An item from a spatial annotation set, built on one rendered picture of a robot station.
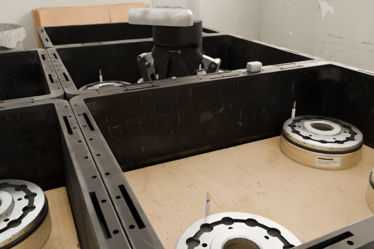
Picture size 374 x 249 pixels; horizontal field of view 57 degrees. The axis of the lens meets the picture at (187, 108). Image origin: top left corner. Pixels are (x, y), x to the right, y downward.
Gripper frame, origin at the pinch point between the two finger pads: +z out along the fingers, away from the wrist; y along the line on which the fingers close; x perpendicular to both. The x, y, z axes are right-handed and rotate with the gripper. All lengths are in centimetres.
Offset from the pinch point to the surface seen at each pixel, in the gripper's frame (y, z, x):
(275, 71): -15.0, -7.7, 0.5
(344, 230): -22.5, -7.8, 32.0
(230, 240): -15.5, -1.2, 27.8
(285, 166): -18.1, 2.3, 9.0
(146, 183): -3.4, 2.2, 18.6
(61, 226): 1.0, 2.2, 28.0
